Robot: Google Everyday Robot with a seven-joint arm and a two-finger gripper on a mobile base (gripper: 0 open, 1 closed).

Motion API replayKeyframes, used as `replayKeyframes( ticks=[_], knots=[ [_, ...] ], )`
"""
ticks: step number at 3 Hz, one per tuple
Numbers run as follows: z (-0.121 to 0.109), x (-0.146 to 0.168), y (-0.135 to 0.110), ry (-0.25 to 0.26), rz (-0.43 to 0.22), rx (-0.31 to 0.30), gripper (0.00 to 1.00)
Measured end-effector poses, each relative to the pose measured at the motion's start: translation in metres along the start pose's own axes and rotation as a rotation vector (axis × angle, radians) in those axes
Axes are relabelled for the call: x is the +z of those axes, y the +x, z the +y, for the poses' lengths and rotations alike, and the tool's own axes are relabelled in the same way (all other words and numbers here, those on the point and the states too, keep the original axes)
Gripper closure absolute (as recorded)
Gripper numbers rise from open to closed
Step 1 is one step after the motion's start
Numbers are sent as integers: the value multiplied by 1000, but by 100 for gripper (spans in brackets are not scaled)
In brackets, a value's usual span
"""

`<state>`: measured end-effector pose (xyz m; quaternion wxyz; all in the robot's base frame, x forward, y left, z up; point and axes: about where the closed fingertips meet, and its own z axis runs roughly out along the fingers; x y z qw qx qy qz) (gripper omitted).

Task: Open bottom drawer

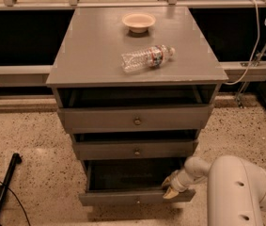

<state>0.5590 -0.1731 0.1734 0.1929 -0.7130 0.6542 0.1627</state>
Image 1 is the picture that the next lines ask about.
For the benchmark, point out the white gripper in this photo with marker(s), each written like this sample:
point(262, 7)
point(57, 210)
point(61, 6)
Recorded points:
point(179, 183)

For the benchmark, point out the grey bottom drawer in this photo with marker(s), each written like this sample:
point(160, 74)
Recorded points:
point(130, 181)

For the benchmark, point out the grey drawer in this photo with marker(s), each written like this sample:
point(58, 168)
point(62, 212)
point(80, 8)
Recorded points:
point(134, 118)
point(134, 149)
point(130, 181)

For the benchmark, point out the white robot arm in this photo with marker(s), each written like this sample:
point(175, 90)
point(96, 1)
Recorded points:
point(236, 189)

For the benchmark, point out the grey middle drawer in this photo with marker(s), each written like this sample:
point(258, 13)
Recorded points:
point(134, 149)

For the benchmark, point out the grey wooden drawer cabinet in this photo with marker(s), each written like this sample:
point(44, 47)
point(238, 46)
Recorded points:
point(88, 73)

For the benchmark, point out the grey top drawer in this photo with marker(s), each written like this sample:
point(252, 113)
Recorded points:
point(134, 118)

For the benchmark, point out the clear plastic water bottle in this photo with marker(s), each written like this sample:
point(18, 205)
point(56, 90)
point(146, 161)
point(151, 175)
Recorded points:
point(152, 57)

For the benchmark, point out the beige paper bowl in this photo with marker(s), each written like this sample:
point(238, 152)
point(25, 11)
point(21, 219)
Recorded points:
point(138, 22)

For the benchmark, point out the metal railing frame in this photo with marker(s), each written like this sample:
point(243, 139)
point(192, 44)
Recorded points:
point(23, 74)

